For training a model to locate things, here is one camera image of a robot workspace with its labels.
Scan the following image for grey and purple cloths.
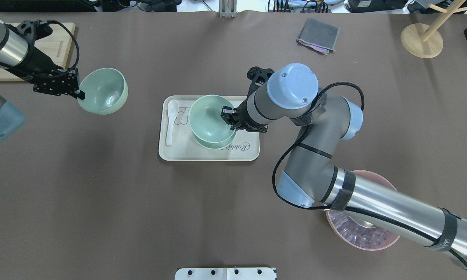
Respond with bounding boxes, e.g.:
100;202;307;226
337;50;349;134
297;18;340;55

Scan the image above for cream rabbit serving tray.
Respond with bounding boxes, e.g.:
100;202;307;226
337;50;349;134
158;95;260;161

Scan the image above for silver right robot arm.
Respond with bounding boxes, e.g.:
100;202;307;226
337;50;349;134
221;63;467;270

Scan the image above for green bowl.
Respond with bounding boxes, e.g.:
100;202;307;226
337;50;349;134
194;132;236;150
77;68;128;115
189;94;235;143

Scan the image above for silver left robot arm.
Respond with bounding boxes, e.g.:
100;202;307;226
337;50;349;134
0;20;85;142

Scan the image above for pink bowl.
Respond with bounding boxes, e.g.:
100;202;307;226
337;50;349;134
325;170;401;251

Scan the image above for aluminium frame post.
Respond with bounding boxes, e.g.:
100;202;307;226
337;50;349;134
218;0;238;18

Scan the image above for wooden cutting board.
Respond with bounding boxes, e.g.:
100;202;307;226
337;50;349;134
0;24;76;82

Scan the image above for green bowl on tray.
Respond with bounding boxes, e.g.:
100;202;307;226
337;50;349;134
194;132;236;150

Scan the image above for wooden cup tree stand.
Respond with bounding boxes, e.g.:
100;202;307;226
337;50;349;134
401;0;467;59

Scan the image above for white ceramic spoon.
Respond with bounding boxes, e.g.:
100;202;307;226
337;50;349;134
165;99;179;146

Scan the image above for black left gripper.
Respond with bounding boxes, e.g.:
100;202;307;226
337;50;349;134
6;21;86;100

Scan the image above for clear ice cubes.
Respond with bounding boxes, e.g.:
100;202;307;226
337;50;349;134
326;211;389;249

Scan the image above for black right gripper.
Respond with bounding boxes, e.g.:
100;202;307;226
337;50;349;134
220;67;274;133

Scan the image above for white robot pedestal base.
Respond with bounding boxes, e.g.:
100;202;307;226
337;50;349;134
174;267;277;280

